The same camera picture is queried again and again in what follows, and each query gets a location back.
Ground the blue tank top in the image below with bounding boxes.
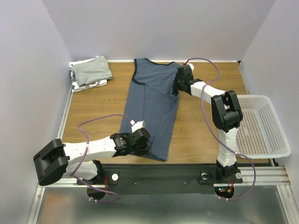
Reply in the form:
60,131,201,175
123,58,180,161

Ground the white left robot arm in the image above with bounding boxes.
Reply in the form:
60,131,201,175
33,127,150,186

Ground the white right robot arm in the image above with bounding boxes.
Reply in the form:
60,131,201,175
173,64,243,182

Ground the grey folded tank top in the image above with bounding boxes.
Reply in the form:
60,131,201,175
71,56,113,86

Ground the white plastic basket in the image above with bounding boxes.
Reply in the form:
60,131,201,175
236,95,291,159

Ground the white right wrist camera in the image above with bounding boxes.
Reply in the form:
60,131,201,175
183,61,194,71

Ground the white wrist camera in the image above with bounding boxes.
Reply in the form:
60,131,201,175
183,61,194,71
129,120,146,133

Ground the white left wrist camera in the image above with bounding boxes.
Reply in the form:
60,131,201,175
129,120,146,133

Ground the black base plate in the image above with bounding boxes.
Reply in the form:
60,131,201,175
77,163,243,196

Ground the aluminium frame rail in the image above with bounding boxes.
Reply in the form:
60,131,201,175
46,167,291,188

